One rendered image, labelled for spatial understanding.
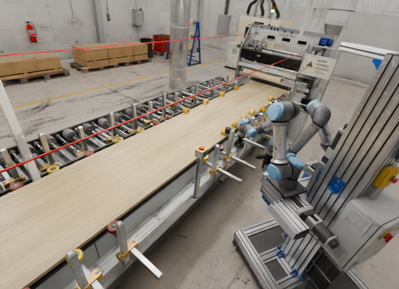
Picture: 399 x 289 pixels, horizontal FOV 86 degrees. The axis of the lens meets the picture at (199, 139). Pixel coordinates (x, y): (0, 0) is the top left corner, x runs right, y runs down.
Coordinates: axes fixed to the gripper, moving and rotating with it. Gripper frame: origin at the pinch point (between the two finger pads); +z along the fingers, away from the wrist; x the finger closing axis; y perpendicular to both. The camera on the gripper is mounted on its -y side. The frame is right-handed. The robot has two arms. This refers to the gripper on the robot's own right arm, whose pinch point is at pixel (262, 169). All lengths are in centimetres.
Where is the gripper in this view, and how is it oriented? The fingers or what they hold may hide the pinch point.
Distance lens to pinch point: 213.0
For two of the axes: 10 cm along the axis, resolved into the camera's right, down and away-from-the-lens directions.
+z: -1.0, 8.4, 5.4
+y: 8.0, 3.9, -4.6
